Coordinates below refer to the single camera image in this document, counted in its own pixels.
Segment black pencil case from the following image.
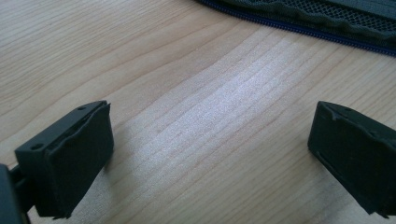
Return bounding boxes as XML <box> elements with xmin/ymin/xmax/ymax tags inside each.
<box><xmin>193</xmin><ymin>0</ymin><xmax>396</xmax><ymax>58</ymax></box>

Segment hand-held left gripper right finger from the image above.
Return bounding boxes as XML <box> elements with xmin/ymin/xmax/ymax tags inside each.
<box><xmin>306</xmin><ymin>100</ymin><xmax>396</xmax><ymax>219</ymax></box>

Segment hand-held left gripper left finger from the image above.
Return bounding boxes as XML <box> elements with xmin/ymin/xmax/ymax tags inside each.
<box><xmin>13</xmin><ymin>100</ymin><xmax>115</xmax><ymax>220</ymax></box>

